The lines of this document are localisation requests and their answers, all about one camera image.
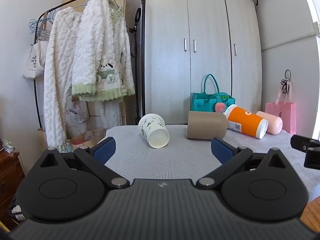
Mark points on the pink cup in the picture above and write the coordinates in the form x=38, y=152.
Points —
x=274, y=125

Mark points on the long white fleece robe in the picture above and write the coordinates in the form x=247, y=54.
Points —
x=57, y=80

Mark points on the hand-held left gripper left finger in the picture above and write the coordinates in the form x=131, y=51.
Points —
x=106, y=150

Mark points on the watermelon slice charm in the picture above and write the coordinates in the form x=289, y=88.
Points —
x=220, y=107

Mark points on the teal felt tote bag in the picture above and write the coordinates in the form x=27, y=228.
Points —
x=200, y=104

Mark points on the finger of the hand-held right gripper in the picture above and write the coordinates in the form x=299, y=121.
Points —
x=301, y=142
x=313, y=158

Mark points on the pink paper gift bag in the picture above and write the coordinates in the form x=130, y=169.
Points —
x=283, y=116

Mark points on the brown paper bag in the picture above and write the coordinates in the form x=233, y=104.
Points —
x=82, y=140

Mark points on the orange cup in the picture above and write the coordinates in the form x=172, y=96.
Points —
x=246, y=120

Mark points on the white printed tote bag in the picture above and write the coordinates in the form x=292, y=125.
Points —
x=35, y=60

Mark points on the white fleece pants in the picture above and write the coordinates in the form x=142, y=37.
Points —
x=110, y=115

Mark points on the white green-trimmed fleece top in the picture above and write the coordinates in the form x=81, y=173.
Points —
x=105, y=42

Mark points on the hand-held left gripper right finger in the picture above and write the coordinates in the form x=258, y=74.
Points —
x=221, y=151

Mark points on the dark wooden cabinet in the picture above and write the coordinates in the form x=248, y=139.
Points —
x=10, y=175

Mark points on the black metal clothes rack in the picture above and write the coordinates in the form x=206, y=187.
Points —
x=142, y=80

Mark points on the white leaf-print cup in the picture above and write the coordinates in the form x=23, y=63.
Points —
x=150, y=127

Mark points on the grey three-door wardrobe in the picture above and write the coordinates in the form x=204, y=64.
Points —
x=165, y=55

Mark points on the tan cup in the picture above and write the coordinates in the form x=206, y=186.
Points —
x=205, y=125

